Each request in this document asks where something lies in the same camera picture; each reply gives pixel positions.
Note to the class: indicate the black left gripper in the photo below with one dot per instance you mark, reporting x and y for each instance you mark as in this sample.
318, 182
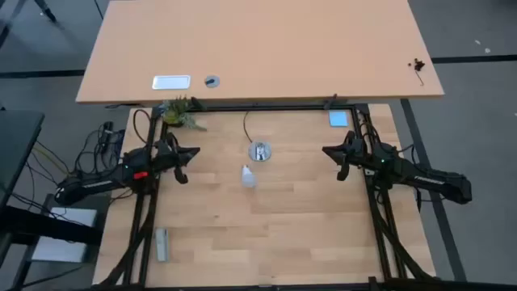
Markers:
169, 161

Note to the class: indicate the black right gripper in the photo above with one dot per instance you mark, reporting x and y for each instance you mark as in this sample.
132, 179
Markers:
355, 159

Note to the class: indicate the white lightbulb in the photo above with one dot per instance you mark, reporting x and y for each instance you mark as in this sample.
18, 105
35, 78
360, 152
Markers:
249, 178

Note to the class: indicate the chrome lamp socket base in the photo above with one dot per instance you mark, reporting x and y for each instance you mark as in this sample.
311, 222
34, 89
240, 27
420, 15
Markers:
259, 151

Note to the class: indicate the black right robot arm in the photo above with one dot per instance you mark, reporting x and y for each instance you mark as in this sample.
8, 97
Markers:
428, 180

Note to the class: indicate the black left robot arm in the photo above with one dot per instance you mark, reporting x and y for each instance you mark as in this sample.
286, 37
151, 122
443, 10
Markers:
97, 184

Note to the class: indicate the blue sticky note pad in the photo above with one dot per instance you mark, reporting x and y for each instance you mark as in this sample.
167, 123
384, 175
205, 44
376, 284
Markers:
338, 119

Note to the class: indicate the green potted plant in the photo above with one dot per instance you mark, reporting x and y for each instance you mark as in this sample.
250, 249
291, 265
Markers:
177, 115

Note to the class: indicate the black desk clamp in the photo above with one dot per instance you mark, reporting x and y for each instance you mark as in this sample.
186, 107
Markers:
198, 104
330, 102

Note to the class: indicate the grey round desk grommet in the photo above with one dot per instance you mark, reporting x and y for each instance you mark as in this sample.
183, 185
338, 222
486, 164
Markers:
212, 81

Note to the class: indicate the black power adapter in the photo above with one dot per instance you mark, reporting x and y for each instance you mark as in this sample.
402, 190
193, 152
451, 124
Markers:
107, 131

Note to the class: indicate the grey rectangular box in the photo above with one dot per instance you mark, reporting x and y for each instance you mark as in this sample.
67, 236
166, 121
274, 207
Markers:
162, 244

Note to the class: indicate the light wooden desk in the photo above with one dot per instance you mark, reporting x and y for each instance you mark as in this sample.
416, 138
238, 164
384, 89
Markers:
258, 44

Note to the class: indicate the white flat box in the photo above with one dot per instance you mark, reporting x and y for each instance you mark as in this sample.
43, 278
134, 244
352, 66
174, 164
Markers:
64, 242

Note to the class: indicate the black side table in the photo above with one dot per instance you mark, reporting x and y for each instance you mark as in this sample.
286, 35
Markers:
16, 141

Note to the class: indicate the black stand leg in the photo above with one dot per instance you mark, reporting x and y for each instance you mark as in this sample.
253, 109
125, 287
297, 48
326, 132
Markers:
45, 10

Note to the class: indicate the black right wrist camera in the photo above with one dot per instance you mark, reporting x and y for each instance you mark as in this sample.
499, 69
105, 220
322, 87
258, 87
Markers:
356, 146

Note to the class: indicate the black aluminium table frame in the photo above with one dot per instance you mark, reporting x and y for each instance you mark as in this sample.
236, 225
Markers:
282, 108

